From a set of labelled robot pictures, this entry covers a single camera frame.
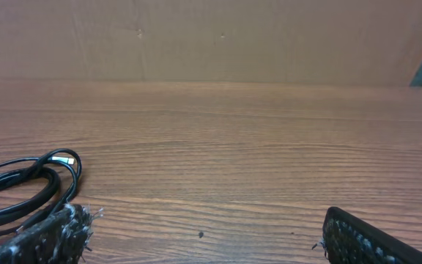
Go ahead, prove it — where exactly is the thin black usb cable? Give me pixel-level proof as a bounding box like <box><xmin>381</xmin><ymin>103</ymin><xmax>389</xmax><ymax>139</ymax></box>
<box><xmin>0</xmin><ymin>148</ymin><xmax>83</xmax><ymax>239</ymax></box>

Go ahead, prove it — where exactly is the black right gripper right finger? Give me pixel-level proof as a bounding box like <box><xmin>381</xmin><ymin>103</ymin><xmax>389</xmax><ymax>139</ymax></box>
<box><xmin>314</xmin><ymin>207</ymin><xmax>422</xmax><ymax>264</ymax></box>

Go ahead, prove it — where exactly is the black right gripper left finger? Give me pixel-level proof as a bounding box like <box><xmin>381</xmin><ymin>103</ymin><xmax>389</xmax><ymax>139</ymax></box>
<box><xmin>0</xmin><ymin>204</ymin><xmax>103</xmax><ymax>264</ymax></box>

